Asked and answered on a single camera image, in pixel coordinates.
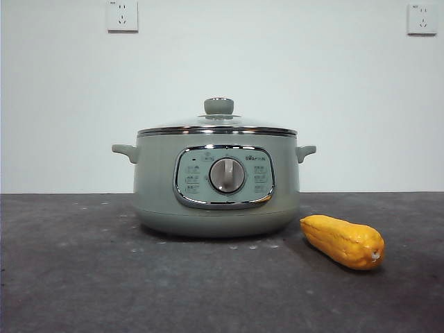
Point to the sage green electric cooking pot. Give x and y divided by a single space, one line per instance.
156 180

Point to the yellow corn cob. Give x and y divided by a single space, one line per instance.
341 243

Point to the white wall socket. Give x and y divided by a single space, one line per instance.
122 16
422 20

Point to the glass lid with green knob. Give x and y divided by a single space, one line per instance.
218 105

